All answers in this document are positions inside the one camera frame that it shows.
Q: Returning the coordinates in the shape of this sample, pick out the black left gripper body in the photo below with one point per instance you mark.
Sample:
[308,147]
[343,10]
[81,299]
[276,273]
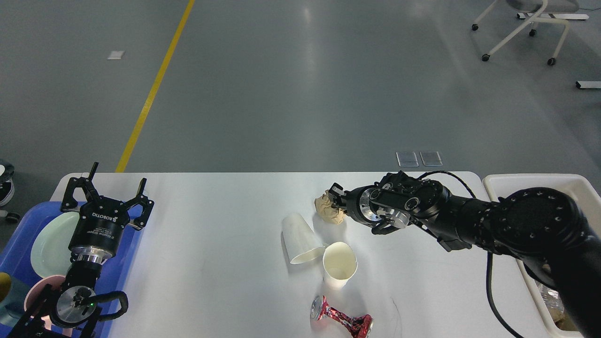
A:
[99,230]

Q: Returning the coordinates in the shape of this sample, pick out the crushed red can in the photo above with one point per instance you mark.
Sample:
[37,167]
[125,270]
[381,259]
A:
[358,326]

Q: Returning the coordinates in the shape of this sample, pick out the right floor outlet cover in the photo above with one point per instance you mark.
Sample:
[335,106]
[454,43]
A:
[431,158]

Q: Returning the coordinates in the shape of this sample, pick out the brown paper ball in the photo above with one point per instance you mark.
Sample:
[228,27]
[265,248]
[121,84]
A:
[328,212]

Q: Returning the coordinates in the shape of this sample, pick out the dark teal mug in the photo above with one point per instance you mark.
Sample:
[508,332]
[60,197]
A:
[12,297]

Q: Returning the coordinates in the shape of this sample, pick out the beige plastic bin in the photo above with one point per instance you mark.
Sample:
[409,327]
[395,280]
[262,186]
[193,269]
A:
[578,188]

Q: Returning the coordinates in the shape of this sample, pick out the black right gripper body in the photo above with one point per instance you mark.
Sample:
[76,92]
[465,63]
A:
[358,207]

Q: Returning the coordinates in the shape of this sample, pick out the tipped white paper cup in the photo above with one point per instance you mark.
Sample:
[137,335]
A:
[301,243]

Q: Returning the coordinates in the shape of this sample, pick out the white table foot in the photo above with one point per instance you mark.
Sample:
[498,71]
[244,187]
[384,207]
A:
[588,84]

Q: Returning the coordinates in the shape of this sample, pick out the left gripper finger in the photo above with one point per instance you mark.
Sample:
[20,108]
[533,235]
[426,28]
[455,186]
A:
[141,200]
[69,202]

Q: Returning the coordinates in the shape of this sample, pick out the blue plastic tray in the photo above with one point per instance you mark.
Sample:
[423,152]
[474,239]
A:
[16,256]

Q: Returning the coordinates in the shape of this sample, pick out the pink mug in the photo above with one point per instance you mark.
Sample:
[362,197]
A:
[56,282]

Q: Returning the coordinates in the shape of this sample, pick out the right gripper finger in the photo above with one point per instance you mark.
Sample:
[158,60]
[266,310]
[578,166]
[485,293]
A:
[337,193]
[337,210]

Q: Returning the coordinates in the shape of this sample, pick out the floor outlet cover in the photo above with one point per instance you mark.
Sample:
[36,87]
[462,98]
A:
[431,158]
[407,159]

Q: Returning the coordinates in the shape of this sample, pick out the aluminium foil tray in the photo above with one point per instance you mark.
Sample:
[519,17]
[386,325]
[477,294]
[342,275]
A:
[550,297]

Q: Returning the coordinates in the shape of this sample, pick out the white chair base left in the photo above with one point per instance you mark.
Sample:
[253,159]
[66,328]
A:
[7,190]

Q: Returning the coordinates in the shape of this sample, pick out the white office chair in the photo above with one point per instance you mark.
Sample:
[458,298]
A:
[535,12]

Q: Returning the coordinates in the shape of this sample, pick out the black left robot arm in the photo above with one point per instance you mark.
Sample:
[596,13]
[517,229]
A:
[76,304]

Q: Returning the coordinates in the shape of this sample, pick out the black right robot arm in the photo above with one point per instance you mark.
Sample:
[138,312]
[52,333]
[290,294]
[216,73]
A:
[542,227]

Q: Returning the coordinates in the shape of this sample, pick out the left floor outlet cover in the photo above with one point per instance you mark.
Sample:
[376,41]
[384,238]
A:
[407,159]

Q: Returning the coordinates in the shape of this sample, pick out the light green plate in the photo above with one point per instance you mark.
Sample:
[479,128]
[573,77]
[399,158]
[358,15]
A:
[50,254]

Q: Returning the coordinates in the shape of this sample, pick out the upright white paper cup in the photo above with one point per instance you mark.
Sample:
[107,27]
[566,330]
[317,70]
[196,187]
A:
[340,264]

